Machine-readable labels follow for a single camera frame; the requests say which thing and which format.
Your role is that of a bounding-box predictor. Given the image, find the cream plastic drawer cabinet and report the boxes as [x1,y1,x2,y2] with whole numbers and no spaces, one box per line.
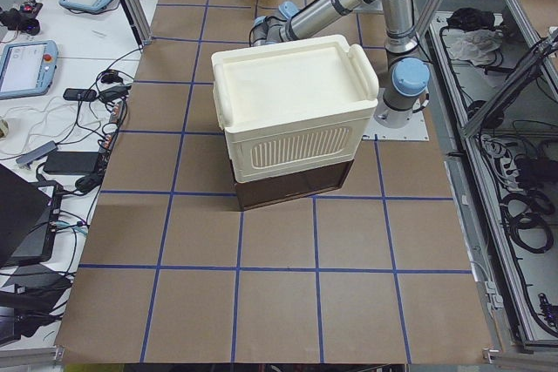
[211,35,379,183]

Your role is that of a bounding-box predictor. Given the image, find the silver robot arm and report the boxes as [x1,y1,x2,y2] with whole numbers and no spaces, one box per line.
[248,0,430,129]

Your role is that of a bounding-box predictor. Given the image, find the dark brown wooden box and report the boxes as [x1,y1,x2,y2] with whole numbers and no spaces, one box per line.
[233,160,353,211]

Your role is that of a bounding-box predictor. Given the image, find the large black power brick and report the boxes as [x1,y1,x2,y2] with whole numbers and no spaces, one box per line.
[44,151,99,175]

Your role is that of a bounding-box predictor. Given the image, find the black phone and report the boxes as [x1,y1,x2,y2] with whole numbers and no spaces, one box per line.
[63,88,98,102]

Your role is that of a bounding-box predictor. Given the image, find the white crumpled cloth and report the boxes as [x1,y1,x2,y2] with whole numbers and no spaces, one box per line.
[448,29,502,66]

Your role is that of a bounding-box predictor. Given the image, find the black laptop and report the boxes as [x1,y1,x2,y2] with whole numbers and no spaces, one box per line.
[1,166,62,267]

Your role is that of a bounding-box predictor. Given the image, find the near blue teach pendant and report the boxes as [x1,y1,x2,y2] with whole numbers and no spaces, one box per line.
[1,40,58,100]

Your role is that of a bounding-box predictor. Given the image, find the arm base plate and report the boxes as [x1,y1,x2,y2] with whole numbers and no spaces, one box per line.
[362,98,430,142]

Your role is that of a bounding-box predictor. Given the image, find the black coiled cables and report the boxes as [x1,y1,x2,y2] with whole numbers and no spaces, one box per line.
[499,193,557,255]

